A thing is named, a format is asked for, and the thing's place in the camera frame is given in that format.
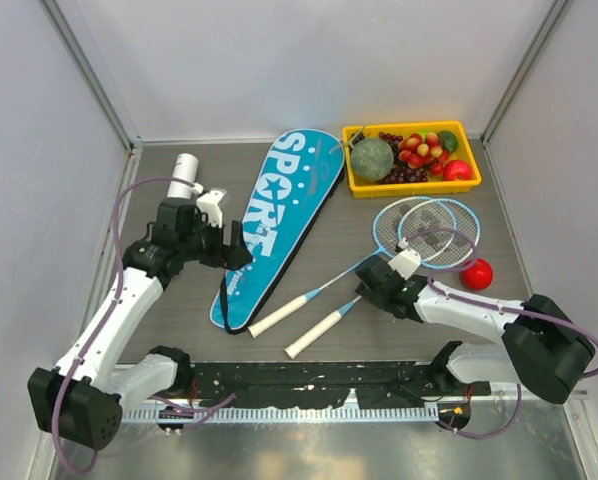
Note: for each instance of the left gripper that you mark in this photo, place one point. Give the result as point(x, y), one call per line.
point(229, 258)

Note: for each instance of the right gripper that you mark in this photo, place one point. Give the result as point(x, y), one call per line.
point(363, 289)

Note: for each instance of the blue badminton racket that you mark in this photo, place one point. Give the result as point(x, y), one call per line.
point(443, 232)
point(299, 302)

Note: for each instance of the white shuttlecock tube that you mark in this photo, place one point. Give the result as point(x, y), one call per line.
point(183, 184)

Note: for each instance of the blue racket bag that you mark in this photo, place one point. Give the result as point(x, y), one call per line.
point(300, 172)

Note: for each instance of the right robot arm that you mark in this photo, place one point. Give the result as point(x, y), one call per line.
point(533, 342)

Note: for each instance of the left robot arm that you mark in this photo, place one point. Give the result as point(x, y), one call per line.
point(82, 398)

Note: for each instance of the red apple on table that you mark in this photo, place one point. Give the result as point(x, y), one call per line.
point(479, 276)

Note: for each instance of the dark grape bunch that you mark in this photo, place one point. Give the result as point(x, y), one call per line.
point(408, 165)

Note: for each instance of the green melon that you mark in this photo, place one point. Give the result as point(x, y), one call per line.
point(371, 159)

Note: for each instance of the red apple in tray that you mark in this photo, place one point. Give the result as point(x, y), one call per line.
point(457, 170)

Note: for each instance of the red cherry cluster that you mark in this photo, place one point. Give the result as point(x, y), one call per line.
point(434, 155)

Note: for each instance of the green lime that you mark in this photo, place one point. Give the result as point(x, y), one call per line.
point(448, 141)

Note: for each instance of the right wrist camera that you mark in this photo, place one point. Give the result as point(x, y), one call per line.
point(406, 261)

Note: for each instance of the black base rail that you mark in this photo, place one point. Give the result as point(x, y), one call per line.
point(314, 387)

